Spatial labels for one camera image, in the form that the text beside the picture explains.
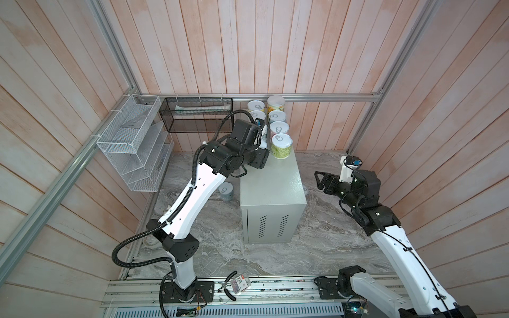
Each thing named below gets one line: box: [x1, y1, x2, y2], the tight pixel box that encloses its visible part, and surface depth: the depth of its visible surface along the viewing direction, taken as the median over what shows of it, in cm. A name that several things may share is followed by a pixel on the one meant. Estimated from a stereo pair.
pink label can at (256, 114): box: [249, 109, 266, 122], surface depth 81 cm
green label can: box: [271, 132, 293, 160], surface depth 70 cm
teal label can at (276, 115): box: [267, 109, 287, 124], surface depth 80 cm
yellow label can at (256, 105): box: [247, 100, 266, 113], surface depth 84 cm
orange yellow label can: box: [267, 94, 286, 114], surface depth 83 cm
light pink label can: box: [269, 120, 290, 138], surface depth 75 cm
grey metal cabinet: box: [239, 149, 308, 244], surface depth 67 cm
